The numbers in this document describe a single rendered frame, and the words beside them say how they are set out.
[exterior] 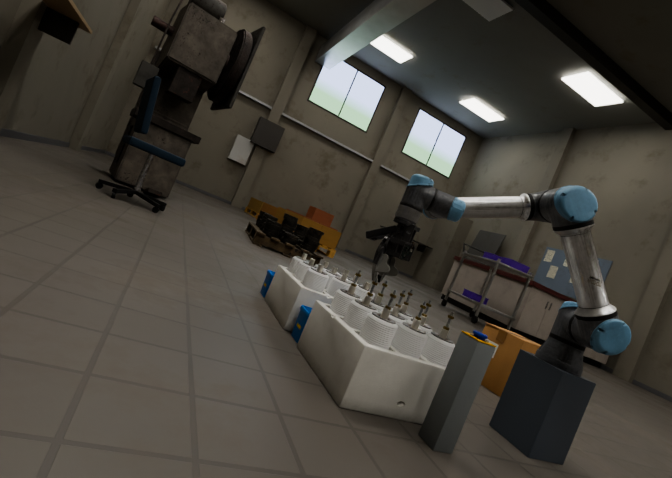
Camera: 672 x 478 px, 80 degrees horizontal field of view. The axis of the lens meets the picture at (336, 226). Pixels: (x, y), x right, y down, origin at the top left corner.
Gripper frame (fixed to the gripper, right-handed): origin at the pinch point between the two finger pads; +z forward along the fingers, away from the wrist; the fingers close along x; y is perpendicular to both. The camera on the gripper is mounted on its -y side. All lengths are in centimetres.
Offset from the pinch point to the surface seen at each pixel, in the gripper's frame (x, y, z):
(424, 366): 3.9, 24.4, 17.7
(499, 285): 655, -149, -34
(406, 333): 0.4, 17.0, 11.3
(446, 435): 1.6, 37.8, 30.0
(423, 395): 7.4, 26.2, 26.1
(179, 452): -67, 19, 35
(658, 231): 872, 27, -256
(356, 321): -4.5, 2.6, 14.7
